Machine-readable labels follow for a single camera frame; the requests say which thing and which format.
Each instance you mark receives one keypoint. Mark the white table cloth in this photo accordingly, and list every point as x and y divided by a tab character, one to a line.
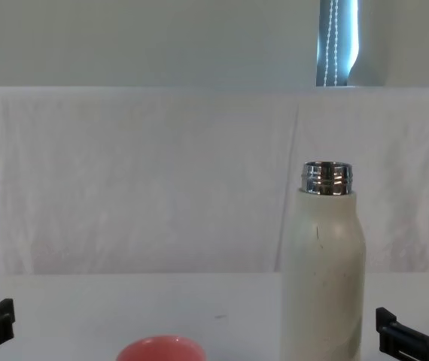
86	312

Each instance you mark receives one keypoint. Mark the white curtain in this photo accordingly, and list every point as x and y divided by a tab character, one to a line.
124	41

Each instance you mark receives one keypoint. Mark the white backdrop cloth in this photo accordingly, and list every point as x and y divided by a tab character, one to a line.
124	180

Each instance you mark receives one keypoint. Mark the cream vacuum bottle steel neck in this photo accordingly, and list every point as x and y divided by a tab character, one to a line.
323	270

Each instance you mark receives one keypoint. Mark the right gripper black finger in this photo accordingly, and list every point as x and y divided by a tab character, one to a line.
391	334

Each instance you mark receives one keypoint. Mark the pink cup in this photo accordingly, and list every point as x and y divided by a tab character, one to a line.
162	349

